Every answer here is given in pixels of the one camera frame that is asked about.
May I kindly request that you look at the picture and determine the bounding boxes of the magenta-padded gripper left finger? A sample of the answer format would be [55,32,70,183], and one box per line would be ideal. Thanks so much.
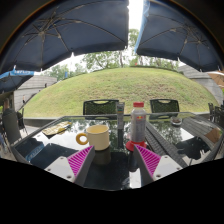
[44,144,97,188]

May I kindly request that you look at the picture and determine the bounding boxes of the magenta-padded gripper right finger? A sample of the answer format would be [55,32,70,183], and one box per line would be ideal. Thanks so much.
[133,144,184,187]

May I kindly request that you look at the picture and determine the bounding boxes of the red-capped clear drink bottle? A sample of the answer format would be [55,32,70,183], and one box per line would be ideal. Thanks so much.
[129,101,148,144]

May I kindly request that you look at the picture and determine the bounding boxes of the flat round red coaster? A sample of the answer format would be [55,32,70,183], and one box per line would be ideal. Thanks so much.
[125,139,148,153]

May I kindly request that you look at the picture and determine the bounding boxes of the flat yellow patterned item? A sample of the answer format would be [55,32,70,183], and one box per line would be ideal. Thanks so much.
[41,120,73,137]

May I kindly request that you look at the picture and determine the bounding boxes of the small round ashtray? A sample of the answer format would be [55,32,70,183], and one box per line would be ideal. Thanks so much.
[170,116,183,127]

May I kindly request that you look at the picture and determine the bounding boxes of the grey upright tube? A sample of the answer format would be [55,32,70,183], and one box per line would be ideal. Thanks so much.
[115,102,126,130]

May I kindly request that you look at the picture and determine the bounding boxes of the black mesh-back chair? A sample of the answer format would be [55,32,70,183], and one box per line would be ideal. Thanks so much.
[149,98,181,114]
[82,99,120,116]

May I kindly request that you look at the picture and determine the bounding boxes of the dark wicker chair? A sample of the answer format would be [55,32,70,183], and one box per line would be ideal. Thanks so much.
[2,111,23,145]

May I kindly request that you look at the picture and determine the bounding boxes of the group of dark chairs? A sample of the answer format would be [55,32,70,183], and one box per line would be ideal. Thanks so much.
[207,101,224,126]

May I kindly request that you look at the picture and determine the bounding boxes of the person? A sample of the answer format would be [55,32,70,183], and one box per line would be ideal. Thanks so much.
[1,97,18,118]

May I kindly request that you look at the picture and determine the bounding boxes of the blue parasol with white print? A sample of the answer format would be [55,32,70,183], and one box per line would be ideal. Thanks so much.
[0,68,35,95]

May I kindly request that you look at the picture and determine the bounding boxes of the tan parasol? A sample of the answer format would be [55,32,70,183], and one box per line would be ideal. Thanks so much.
[206,70,224,88]

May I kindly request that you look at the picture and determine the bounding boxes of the large dark blue parasol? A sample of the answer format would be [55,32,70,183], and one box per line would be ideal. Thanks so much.
[0,0,130,76]
[134,0,224,73]

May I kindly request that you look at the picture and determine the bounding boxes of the cream mug with yellow handle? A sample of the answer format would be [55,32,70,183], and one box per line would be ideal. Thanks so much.
[75,124,111,152]

